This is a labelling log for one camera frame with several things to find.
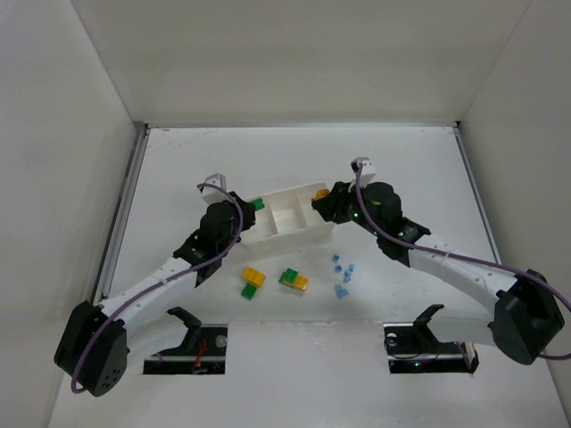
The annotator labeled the yellow butterfly duplo brick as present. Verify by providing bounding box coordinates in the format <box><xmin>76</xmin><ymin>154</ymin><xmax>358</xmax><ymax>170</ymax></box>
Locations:
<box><xmin>312</xmin><ymin>188</ymin><xmax>329</xmax><ymax>201</ymax></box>

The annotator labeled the green duplo base plate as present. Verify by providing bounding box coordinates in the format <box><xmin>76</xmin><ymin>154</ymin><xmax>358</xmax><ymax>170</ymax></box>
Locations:
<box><xmin>249</xmin><ymin>197</ymin><xmax>265</xmax><ymax>211</ymax></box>

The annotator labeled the yellow long duplo brick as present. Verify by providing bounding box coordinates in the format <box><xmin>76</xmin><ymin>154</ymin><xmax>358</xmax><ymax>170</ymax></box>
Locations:
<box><xmin>242</xmin><ymin>267</ymin><xmax>266</xmax><ymax>289</ymax></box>

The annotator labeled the green square duplo brick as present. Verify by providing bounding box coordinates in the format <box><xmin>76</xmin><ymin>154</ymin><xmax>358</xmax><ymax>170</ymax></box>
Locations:
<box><xmin>278</xmin><ymin>268</ymin><xmax>298</xmax><ymax>287</ymax></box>

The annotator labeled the small green duplo plate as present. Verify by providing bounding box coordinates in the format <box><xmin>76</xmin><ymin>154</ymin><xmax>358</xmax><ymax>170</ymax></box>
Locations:
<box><xmin>241</xmin><ymin>284</ymin><xmax>258</xmax><ymax>300</ymax></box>

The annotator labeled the yellow square duplo brick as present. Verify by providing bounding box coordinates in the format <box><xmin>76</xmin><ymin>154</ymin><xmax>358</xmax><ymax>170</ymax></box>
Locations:
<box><xmin>293</xmin><ymin>275</ymin><xmax>309</xmax><ymax>292</ymax></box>

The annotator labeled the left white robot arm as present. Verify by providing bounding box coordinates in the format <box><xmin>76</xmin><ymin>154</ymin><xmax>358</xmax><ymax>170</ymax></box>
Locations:
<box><xmin>54</xmin><ymin>192</ymin><xmax>256</xmax><ymax>397</ymax></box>

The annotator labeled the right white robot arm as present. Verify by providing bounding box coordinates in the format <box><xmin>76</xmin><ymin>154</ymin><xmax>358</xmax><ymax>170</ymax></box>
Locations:
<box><xmin>311</xmin><ymin>182</ymin><xmax>565</xmax><ymax>365</ymax></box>

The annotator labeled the white divided plastic tray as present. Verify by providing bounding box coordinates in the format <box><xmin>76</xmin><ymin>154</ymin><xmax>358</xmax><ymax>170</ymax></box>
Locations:
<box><xmin>241</xmin><ymin>182</ymin><xmax>334</xmax><ymax>255</ymax></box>

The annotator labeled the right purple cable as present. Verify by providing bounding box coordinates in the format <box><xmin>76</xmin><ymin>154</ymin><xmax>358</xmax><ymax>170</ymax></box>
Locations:
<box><xmin>354</xmin><ymin>171</ymin><xmax>571</xmax><ymax>360</ymax></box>

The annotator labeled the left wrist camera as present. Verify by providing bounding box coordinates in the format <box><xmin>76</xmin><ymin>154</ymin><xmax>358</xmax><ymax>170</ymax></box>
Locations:
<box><xmin>196</xmin><ymin>173</ymin><xmax>227</xmax><ymax>203</ymax></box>

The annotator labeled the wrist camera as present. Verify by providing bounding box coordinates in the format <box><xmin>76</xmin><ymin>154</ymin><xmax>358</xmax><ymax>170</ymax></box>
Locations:
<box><xmin>350</xmin><ymin>157</ymin><xmax>377</xmax><ymax>187</ymax></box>
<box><xmin>196</xmin><ymin>173</ymin><xmax>227</xmax><ymax>203</ymax></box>

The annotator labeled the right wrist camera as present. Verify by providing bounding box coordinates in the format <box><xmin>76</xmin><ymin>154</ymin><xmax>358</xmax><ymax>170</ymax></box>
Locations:
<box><xmin>350</xmin><ymin>157</ymin><xmax>377</xmax><ymax>187</ymax></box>

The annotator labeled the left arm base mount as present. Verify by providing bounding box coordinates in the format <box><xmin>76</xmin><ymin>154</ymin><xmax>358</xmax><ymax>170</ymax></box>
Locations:
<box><xmin>143</xmin><ymin>307</ymin><xmax>228</xmax><ymax>375</ymax></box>

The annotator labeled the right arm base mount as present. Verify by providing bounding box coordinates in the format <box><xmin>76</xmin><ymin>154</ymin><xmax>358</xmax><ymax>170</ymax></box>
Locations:
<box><xmin>383</xmin><ymin>304</ymin><xmax>479</xmax><ymax>375</ymax></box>

